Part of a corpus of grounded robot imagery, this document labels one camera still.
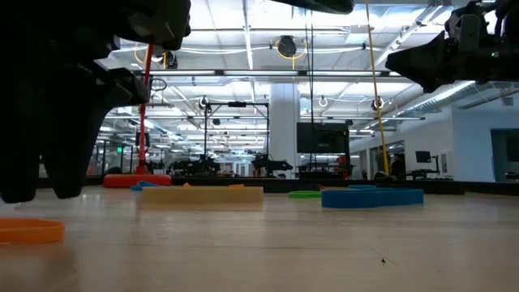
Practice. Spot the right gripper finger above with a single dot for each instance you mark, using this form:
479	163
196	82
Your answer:
407	67
438	61

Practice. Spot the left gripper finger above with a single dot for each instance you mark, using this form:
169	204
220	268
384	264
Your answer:
18	142
67	142

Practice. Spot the thin teal rubber band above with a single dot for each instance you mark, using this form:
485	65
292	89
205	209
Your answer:
142	186

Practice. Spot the wide orange rubber band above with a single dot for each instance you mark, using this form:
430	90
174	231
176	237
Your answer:
32	232

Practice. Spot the wide blue rubber band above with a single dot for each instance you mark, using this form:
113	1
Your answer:
373	199

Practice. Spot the green rubber band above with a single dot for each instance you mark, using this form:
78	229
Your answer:
304	195

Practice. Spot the black background robot arm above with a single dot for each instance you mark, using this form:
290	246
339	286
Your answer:
194	167
269	165

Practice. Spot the red desk lamp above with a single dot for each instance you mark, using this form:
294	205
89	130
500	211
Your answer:
137	181

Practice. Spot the small black monitor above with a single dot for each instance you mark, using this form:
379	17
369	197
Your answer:
423	157

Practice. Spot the person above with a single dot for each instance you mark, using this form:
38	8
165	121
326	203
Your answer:
398	165

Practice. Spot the large black monitor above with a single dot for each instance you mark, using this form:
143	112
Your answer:
322	138

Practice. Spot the black gantry frame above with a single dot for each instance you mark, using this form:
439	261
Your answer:
237	104

